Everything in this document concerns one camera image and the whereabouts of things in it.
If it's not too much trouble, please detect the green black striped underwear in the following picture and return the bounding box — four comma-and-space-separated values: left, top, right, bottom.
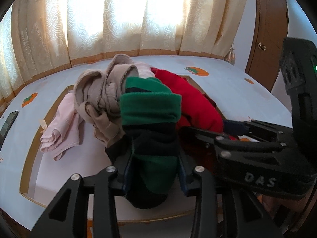
105, 77, 182, 209

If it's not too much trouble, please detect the light pink underwear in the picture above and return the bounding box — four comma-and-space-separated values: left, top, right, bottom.
40, 62, 154, 161

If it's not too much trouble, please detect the beige underwear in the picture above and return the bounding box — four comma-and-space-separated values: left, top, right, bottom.
74, 54, 139, 148

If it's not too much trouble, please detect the bright red underwear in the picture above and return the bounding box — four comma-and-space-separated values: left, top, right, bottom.
151, 68, 223, 133

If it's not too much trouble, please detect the person right hand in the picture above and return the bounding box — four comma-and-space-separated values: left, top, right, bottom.
261, 192, 316, 233

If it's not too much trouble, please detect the brass door knob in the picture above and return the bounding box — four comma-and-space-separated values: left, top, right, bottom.
258, 42, 266, 51

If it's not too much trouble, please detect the black smartphone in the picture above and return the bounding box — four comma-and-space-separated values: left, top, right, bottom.
0, 111, 19, 149

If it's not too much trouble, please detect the brown wooden door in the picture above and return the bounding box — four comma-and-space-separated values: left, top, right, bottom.
245, 0, 288, 91

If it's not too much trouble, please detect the orange cream patterned curtain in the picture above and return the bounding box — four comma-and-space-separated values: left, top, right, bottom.
1, 0, 247, 111

